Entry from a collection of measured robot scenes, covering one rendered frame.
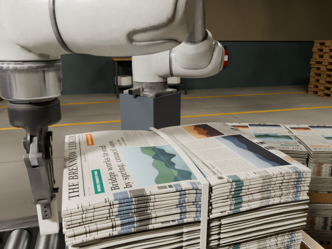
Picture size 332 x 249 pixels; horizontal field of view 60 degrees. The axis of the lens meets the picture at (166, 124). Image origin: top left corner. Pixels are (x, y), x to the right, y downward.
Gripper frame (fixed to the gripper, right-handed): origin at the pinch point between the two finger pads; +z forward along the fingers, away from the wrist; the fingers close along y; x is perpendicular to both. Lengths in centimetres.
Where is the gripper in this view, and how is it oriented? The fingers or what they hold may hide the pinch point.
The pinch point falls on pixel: (48, 214)
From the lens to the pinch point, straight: 55.9
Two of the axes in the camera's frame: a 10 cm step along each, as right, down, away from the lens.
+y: -2.6, -2.6, 9.3
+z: 0.0, 9.6, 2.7
